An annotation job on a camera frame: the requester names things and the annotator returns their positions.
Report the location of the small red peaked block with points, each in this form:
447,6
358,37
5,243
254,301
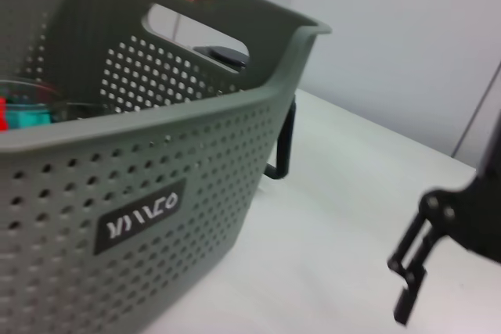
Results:
3,115

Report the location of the teal square block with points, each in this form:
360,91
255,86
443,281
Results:
27,117

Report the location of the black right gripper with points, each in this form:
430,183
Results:
481,216

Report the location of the glass teacup with black holder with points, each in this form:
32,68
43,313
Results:
47,91

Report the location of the grey perforated plastic storage bin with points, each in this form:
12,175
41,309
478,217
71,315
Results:
156,162

